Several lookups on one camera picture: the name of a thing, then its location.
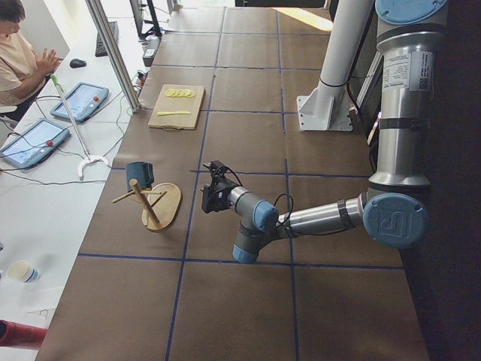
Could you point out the metal rod white fork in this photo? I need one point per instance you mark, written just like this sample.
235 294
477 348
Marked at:
62 110

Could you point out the red object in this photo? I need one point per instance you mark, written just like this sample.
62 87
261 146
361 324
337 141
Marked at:
23 336

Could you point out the black monitor stand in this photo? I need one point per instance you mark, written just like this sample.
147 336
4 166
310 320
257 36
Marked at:
146 21

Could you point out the blue teach pendant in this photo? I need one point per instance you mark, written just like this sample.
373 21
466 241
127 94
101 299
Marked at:
35 144
85 99

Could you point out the dark blue mug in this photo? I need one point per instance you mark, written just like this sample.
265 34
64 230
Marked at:
142 172

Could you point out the lemon slice one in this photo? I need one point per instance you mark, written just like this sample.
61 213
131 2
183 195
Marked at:
167 93

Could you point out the bamboo cutting board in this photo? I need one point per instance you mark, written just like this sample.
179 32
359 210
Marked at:
177 122

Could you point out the white pillar mount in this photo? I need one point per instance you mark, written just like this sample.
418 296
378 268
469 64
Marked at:
327 107

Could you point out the black computer mouse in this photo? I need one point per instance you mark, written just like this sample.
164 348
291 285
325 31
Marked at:
77 63

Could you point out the far blue teach pendant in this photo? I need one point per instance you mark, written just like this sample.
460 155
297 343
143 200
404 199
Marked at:
85 99

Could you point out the white paper cup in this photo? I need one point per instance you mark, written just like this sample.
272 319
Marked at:
23 272

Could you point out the wooden cup rack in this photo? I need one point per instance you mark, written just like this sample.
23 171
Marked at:
160 203

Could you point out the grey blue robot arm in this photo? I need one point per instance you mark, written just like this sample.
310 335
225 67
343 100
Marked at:
314 141

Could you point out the aluminium frame post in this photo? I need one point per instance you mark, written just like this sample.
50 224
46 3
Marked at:
101 23

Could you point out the black control cabinet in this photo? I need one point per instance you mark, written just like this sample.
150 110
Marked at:
367 105

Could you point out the near blue teach pendant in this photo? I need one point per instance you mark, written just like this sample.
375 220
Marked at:
35 144

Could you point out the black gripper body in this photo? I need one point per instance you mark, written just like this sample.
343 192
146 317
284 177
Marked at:
221 195

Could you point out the person in beige shirt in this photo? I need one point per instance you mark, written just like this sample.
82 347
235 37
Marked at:
24 72

